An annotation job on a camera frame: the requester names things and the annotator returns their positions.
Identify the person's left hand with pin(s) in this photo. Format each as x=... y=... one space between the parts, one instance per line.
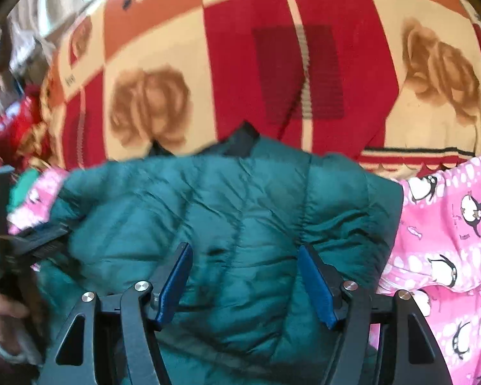
x=12 y=315

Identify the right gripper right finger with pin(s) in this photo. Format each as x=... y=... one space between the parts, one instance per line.
x=323 y=285

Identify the green garment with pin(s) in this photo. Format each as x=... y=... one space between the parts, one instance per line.
x=21 y=186

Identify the red orange rose blanket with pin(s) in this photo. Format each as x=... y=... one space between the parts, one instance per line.
x=394 y=85

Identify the beige curtain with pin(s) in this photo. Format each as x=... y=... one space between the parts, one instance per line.
x=32 y=22

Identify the red clothes pile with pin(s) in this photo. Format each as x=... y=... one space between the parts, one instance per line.
x=24 y=138

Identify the pink penguin quilt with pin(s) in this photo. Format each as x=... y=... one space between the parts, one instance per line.
x=436 y=256

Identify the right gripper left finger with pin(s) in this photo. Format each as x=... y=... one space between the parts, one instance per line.
x=168 y=285

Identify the dark green puffer jacket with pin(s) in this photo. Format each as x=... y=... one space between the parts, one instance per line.
x=245 y=317

